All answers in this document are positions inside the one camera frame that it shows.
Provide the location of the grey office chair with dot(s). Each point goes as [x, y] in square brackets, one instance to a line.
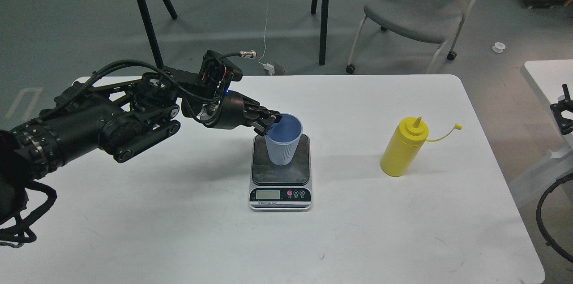
[426, 21]

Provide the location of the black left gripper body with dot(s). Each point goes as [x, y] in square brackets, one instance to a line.
[229, 113]

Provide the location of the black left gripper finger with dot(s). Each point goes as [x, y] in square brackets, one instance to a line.
[261, 126]
[254, 111]

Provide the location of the blue ribbed plastic cup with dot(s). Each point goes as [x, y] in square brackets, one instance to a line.
[282, 139]

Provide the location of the white side table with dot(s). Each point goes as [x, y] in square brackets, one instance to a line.
[545, 79]

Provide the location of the yellow squeeze bottle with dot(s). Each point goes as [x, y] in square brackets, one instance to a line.
[408, 138]

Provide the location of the small white cap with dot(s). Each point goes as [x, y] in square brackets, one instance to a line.
[498, 47]

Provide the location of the digital kitchen scale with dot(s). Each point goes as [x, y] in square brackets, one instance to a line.
[275, 188]

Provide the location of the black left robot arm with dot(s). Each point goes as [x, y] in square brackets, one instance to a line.
[124, 108]

